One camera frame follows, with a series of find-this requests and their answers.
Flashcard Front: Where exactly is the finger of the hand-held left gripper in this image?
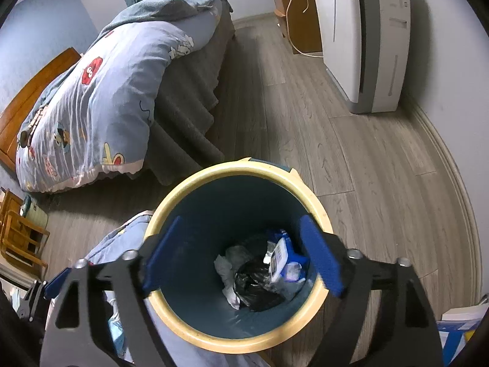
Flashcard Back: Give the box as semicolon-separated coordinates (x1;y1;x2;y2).
17;269;71;322

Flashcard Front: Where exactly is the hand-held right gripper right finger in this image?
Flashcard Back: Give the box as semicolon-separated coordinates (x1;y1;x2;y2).
301;214;446;367

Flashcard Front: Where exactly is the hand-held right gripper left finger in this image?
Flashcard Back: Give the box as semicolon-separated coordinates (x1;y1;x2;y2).
40;216;182;367

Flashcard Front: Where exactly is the yellow rimmed blue trash bin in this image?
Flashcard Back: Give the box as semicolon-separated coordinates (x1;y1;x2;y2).
143;157;335;354

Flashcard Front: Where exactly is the blue white wrapper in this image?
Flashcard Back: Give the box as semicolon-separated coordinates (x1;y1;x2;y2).
267;229;311;299

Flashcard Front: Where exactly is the white silver packet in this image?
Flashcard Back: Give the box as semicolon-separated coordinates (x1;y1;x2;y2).
265;237;289;281

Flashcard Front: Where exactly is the wooden bedside table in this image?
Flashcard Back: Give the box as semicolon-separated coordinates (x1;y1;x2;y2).
0;187;51;280

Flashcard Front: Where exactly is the crumpled white tissue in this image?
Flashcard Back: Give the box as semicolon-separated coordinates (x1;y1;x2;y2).
213;247;246;310

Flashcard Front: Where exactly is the black plastic bag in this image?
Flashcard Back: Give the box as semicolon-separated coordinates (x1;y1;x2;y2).
234;237;306;312

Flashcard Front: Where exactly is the teal lidded pale container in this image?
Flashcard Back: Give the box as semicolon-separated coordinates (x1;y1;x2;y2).
21;195;50;235

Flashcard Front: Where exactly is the grey bed cover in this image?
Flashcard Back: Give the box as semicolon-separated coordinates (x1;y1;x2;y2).
143;0;236;188

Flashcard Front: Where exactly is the blue white carton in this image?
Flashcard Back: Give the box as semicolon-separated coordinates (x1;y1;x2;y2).
436;302;489;367

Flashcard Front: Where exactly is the bed with cartoon duvet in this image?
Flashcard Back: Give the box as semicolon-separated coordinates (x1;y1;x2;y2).
15;8;219;194

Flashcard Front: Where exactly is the wooden headboard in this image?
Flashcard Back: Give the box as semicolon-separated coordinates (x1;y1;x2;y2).
0;48;83;172

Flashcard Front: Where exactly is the white air purifier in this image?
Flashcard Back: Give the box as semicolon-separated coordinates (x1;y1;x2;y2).
307;0;412;114

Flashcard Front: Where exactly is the wooden cabinet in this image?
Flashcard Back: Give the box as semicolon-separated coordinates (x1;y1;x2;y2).
268;0;325;55

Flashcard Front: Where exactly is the white cable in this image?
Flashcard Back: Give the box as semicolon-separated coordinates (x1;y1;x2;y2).
285;0;325;58

